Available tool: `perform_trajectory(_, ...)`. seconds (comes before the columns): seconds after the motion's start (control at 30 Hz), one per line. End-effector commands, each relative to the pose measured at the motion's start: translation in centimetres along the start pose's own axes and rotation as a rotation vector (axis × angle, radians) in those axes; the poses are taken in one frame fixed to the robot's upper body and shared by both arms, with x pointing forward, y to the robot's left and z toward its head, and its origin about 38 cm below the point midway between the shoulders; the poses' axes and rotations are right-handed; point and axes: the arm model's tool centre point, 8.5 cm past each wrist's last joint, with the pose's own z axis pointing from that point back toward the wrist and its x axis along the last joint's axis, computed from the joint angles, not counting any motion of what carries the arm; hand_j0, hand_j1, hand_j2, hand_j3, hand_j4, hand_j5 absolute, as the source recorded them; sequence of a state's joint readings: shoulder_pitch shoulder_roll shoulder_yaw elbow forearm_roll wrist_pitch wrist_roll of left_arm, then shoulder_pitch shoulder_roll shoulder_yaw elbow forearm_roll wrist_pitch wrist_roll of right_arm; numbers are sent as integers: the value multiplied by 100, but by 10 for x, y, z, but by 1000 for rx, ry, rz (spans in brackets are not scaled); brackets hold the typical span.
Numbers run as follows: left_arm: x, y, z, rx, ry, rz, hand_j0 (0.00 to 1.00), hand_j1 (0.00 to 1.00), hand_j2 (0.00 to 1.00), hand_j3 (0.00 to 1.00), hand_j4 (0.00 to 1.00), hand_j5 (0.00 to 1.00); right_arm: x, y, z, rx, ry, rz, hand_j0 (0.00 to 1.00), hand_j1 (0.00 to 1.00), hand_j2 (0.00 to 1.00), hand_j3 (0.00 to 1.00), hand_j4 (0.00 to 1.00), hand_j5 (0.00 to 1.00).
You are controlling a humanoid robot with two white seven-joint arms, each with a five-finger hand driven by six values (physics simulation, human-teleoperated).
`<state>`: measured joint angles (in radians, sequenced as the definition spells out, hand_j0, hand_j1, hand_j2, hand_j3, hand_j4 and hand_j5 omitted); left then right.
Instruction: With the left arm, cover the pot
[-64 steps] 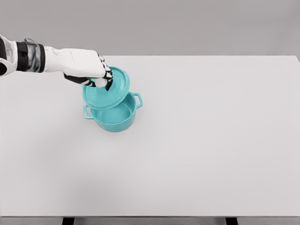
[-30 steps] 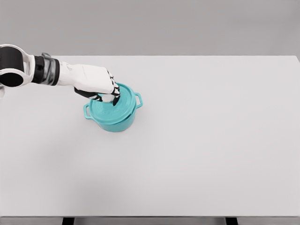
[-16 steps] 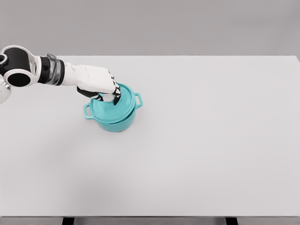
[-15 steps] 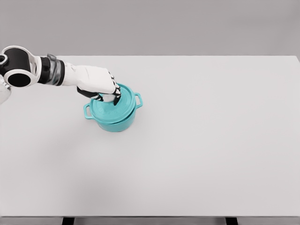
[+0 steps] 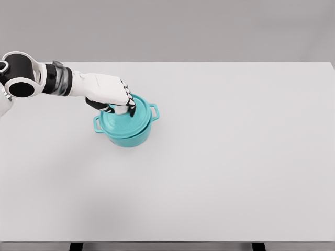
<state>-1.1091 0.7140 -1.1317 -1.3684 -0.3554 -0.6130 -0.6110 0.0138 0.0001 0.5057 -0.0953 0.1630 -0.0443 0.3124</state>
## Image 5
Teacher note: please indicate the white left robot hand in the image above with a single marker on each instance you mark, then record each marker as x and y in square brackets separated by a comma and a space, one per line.
[110, 89]

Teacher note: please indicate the teal pot lid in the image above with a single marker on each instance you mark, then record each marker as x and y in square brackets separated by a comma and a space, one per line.
[128, 123]

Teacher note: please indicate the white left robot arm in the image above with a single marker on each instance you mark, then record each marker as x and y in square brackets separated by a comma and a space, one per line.
[23, 75]

